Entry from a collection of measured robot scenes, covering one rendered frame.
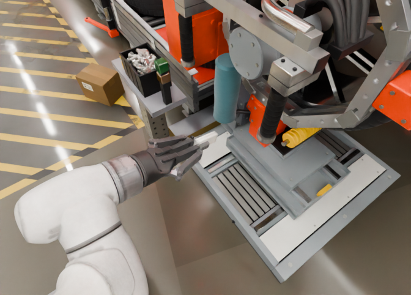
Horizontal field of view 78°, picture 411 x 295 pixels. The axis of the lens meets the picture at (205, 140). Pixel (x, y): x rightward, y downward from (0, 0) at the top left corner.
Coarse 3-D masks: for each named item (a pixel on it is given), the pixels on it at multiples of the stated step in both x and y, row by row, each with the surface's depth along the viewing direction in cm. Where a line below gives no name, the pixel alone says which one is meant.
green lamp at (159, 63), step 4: (156, 60) 92; (160, 60) 92; (164, 60) 92; (156, 64) 92; (160, 64) 91; (164, 64) 91; (156, 68) 94; (160, 68) 91; (164, 68) 92; (168, 68) 93; (160, 72) 93; (164, 72) 94
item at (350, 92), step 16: (256, 0) 85; (288, 0) 74; (368, 16) 58; (368, 64) 63; (320, 80) 92; (336, 80) 74; (352, 80) 88; (304, 96) 86; (320, 96) 84; (336, 96) 75; (352, 96) 75
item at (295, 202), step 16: (240, 144) 133; (240, 160) 132; (256, 160) 127; (336, 160) 125; (256, 176) 125; (272, 176) 122; (320, 176) 122; (336, 176) 118; (272, 192) 119; (288, 192) 117; (304, 192) 113; (320, 192) 113; (288, 208) 114; (304, 208) 110
